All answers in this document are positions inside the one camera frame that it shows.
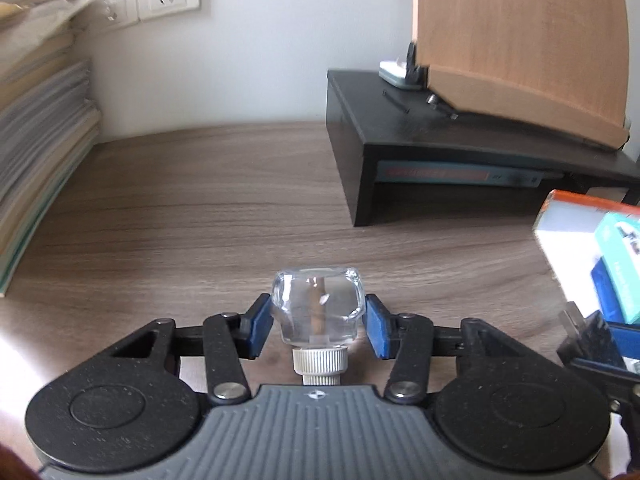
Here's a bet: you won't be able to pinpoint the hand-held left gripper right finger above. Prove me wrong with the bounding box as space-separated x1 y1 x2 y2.
365 294 533 405

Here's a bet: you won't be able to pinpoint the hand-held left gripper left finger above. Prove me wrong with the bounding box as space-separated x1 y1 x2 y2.
107 294 273 406

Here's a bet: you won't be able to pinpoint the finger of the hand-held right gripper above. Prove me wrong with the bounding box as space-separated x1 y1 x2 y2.
567 355 640 413
607 322 640 361

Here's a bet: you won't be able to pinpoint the black charger adapter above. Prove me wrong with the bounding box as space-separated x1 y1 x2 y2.
556 300 626 361

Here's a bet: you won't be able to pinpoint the blue tissue box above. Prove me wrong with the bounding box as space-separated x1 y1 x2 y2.
590 257 628 322

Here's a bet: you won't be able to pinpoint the clear glass bottle white cap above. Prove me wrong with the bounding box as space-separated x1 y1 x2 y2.
271 266 368 386

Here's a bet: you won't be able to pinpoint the green and white box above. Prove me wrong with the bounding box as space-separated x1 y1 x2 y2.
594 211 640 325

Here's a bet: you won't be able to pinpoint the orange and white cardboard box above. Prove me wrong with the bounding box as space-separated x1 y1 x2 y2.
531 189 640 321

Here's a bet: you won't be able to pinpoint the grey book red stripe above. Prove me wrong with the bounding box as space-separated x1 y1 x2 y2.
376 160 543 188

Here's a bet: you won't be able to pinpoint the black monitor riser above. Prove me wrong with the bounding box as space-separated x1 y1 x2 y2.
326 69 640 227

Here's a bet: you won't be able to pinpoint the white grey small device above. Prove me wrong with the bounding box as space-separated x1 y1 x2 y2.
378 59 423 92

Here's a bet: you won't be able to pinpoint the stack of books and papers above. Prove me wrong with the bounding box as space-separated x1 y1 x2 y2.
0 0 103 298

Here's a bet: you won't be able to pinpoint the wooden book stand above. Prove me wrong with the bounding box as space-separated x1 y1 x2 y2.
405 0 632 152

